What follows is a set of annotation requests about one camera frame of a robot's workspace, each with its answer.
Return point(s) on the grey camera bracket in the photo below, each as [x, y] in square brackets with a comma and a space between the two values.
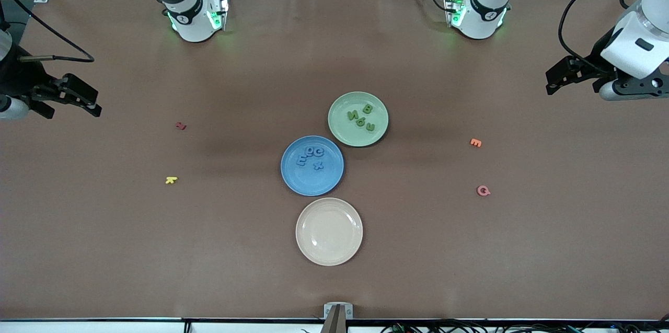
[338, 317]

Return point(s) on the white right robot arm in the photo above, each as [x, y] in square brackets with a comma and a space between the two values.
[193, 24]

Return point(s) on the green round plate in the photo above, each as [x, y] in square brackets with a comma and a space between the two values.
[345, 134]

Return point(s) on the blue foam letter E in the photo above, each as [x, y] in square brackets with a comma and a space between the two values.
[299, 160]

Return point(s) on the blue foam letter P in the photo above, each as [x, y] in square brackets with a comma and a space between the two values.
[307, 151]

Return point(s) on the green foam letter B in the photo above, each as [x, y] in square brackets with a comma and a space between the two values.
[367, 109]

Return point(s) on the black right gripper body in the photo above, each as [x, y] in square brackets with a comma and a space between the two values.
[15, 78]

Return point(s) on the blue foam letter G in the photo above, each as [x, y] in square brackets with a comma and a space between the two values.
[315, 151]

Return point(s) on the yellow foam letter K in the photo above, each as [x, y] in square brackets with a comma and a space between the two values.
[170, 180]

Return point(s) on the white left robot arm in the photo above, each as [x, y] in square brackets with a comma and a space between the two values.
[483, 14]

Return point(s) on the white table edge rail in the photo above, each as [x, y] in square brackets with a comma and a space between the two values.
[104, 328]

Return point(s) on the green foam letter N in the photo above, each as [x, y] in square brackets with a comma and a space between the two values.
[353, 115]

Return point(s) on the blue round plate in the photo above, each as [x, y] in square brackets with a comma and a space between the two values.
[313, 184]

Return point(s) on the blue foam letter X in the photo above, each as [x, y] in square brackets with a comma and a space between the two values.
[318, 165]

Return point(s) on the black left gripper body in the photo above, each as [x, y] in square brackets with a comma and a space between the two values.
[597, 60]

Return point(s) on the pink foam letter Q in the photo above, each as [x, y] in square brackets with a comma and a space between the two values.
[479, 191]

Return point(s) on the beige round plate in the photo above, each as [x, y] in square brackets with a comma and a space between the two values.
[329, 231]

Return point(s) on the table cover sheet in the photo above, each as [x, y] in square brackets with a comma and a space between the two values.
[104, 249]

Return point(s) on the green foam letter U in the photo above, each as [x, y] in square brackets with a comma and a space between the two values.
[370, 128]

